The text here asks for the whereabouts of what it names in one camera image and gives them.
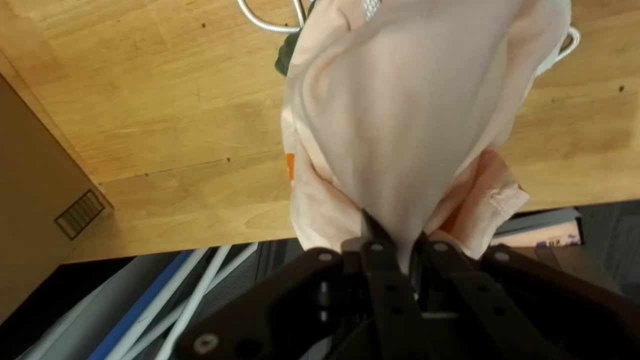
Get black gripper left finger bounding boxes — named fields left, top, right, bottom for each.
left=178, top=211, right=415, bottom=360

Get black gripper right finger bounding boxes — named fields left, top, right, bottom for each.
left=415, top=232, right=640, bottom=360

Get light pink cloth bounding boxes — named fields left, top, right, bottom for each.
left=277, top=0, right=575, bottom=265

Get thick white rope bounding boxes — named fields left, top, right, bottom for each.
left=531, top=27, right=584, bottom=76

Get orange plush ball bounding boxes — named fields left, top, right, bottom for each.
left=281, top=151, right=300, bottom=185

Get white tube rods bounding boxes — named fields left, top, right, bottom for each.
left=105, top=243, right=261, bottom=360

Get blue strip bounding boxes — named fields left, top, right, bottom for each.
left=88, top=250, right=196, bottom=360

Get cardboard box white label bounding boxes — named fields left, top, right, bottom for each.
left=0, top=70, right=116, bottom=327

